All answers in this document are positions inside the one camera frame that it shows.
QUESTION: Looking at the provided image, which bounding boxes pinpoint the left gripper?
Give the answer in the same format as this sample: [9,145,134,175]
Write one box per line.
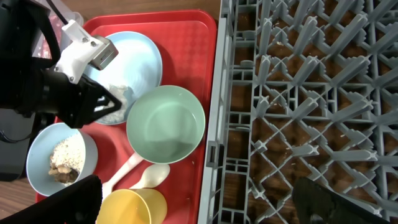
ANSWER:
[40,72,123,128]

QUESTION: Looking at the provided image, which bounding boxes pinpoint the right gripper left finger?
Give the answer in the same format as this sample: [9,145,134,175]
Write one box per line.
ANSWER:
[1,175,103,224]

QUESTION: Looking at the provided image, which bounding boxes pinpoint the white plastic fork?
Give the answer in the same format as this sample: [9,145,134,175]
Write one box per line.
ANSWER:
[102,152,144,200]

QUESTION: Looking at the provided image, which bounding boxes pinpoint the light blue plate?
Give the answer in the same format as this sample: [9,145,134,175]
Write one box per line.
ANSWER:
[83,30,164,126]

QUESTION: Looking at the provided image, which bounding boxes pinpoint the rice and food scraps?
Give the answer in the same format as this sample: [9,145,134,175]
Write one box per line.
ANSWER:
[48,134,85,186]

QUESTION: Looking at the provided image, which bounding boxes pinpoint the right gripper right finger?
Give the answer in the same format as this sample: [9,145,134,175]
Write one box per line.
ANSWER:
[292,177,389,224]

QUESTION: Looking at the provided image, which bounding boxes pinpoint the white plastic spoon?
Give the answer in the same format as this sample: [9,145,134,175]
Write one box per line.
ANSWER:
[130,164,170,189]

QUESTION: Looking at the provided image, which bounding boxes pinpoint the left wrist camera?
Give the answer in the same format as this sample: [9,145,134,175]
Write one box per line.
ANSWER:
[54,20,119,84]

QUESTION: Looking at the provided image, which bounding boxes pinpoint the yellow plastic cup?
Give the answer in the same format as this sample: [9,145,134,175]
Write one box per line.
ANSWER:
[96,189,167,224]

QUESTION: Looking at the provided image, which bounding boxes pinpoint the clear plastic bin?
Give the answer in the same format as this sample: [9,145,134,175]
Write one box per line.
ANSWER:
[32,0,84,58]

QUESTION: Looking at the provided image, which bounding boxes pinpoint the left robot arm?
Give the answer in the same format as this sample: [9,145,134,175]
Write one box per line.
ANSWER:
[1,0,122,128]

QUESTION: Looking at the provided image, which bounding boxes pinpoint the grey dishwasher rack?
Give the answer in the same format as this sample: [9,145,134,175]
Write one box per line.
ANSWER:
[197,0,397,223]

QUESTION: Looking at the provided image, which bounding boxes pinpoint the light blue small bowl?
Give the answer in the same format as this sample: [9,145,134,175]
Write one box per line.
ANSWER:
[26,123,98,197]

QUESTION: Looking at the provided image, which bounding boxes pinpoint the red sauce packet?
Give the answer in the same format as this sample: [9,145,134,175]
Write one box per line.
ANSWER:
[37,15,63,59]

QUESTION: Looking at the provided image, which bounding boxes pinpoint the left black cable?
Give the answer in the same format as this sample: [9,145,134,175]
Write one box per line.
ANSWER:
[45,0,69,26]

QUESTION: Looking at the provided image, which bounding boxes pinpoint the mint green bowl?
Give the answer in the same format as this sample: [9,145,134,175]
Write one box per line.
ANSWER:
[126,85,206,164]

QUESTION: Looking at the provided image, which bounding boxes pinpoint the red serving tray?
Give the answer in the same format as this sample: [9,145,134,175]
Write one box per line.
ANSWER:
[34,9,218,224]

